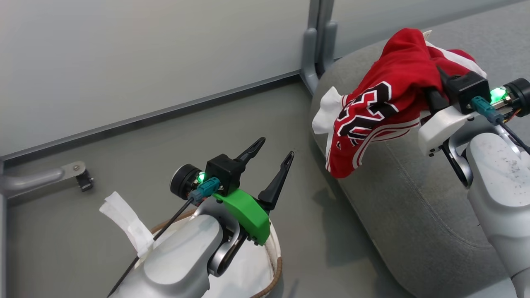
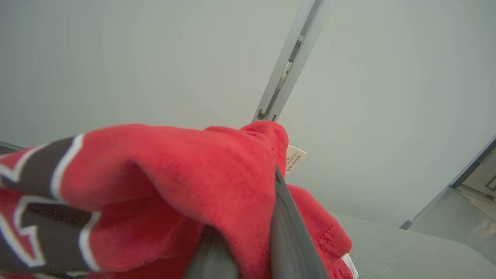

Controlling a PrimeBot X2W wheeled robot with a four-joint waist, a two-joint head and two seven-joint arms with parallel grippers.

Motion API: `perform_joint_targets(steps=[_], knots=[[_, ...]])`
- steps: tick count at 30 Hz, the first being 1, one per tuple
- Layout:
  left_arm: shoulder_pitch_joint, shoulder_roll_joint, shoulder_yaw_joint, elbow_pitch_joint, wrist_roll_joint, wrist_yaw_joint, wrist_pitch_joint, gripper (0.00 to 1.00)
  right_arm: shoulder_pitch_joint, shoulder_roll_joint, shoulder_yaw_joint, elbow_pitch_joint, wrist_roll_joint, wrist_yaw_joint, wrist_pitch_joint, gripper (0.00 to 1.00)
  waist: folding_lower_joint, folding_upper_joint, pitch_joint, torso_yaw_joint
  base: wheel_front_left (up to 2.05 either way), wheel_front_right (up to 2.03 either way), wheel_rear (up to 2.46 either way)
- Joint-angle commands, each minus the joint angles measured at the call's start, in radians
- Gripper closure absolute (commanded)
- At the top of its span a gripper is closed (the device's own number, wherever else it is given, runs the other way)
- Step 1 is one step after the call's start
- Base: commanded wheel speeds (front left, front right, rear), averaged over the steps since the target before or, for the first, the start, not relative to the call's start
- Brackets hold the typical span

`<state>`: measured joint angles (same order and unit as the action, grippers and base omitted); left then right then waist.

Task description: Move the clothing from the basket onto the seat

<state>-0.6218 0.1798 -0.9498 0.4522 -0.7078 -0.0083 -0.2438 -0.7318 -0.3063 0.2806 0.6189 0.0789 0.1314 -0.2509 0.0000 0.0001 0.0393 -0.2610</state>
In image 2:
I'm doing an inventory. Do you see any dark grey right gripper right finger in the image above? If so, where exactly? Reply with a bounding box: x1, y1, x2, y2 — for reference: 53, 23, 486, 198
269, 166, 329, 279

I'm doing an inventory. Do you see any red jersey with black numbers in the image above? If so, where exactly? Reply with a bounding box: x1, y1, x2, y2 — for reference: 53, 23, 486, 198
0, 121, 359, 279

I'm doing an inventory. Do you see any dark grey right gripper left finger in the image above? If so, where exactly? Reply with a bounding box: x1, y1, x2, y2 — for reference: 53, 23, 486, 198
185, 228, 239, 279

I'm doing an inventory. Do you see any slotted aluminium track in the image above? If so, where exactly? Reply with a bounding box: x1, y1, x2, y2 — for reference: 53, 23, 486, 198
252, 0, 334, 123

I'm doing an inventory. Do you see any glass panel with grey frame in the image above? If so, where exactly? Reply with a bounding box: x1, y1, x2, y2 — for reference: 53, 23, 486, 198
400, 135, 496, 266

